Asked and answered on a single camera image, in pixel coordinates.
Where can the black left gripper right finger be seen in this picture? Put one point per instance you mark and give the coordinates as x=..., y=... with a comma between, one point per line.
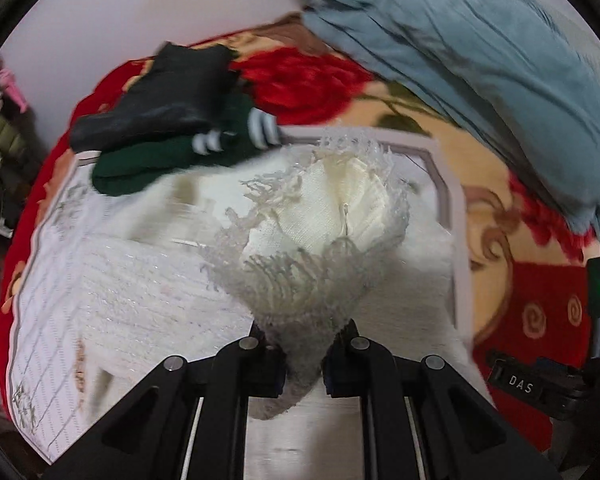
x=422, y=419

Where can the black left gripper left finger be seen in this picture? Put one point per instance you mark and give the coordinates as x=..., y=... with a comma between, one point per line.
x=184, y=420

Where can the white fuzzy knit sweater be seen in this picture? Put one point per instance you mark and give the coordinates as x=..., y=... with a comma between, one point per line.
x=298, y=242

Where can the hanging clothes rack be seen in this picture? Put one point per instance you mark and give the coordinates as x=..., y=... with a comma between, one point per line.
x=18, y=162

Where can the red floral bed blanket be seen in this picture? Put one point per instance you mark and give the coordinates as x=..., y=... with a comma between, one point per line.
x=296, y=74

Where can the green striped knit garment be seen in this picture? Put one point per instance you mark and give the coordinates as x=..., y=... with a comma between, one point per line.
x=243, y=132

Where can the black folded garment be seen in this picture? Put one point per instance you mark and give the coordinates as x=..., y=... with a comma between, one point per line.
x=184, y=89

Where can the blue grey duvet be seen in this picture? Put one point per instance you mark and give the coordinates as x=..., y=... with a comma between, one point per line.
x=500, y=69

